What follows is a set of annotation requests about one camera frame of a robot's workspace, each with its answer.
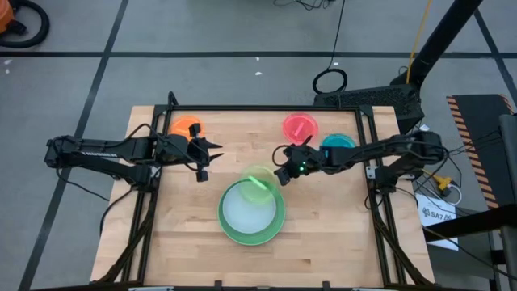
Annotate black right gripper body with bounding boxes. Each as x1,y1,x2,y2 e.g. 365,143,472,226
282,145,324,177

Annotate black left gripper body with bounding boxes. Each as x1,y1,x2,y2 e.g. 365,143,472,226
155,124,211,183

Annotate small translucent blue plate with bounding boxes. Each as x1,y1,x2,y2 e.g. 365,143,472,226
320,133,357,149

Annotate pale blue plastic plate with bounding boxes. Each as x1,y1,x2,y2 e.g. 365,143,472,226
221,185,278,234

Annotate large light green plate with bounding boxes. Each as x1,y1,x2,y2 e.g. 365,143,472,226
217,177,286,247

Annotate small translucent orange plate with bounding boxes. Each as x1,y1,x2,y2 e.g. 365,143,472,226
169,116,205,141

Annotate white printed paper sheet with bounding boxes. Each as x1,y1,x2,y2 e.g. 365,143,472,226
414,192,460,251

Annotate yellow plug connector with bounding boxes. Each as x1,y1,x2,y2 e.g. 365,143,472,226
423,169,453,197

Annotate black slanted pole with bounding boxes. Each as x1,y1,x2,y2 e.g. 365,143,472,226
403,0,484,88

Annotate black platform with hazard stripes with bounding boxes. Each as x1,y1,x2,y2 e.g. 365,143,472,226
446,93,517,209

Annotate black table edge beam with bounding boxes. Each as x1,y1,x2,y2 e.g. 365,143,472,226
423,204,517,243

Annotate orange vacuum cleaner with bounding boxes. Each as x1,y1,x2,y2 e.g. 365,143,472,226
0,0,17,36

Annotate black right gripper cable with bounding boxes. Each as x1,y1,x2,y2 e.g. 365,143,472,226
271,144,290,167

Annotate black aluminium table frame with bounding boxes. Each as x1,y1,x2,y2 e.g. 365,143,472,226
90,91,435,291

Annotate black coiled floor cable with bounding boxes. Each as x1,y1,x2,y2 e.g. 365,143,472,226
312,0,349,95

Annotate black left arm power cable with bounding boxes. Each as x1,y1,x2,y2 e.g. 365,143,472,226
56,169,134,235

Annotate black floor cable bundle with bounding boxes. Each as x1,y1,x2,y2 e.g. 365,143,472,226
274,0,336,11

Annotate tangled black cables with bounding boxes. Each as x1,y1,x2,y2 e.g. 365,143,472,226
415,124,502,203

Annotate yellow hanging cable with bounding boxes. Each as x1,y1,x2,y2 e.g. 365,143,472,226
406,0,433,85

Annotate black vacuum hose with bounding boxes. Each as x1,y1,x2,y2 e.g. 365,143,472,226
0,0,51,49

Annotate grey metal post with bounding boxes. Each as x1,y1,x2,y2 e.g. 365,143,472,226
498,114,517,291

